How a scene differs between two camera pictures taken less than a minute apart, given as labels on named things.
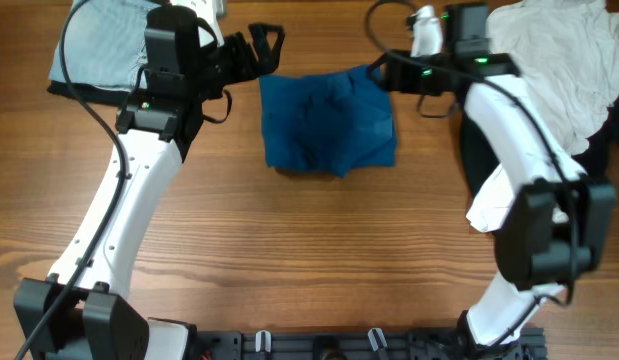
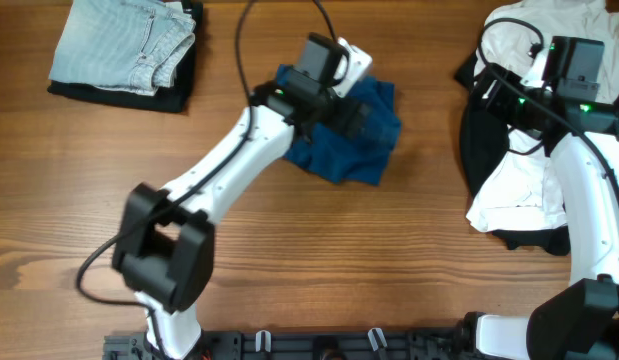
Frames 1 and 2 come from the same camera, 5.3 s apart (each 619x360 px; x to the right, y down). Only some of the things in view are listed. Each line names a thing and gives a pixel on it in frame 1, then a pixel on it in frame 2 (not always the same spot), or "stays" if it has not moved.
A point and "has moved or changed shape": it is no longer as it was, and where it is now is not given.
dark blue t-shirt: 328,123 has moved or changed shape
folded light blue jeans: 106,42 stays
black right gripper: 395,76 → 495,101
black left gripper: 266,60 → 343,114
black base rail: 373,344 stays
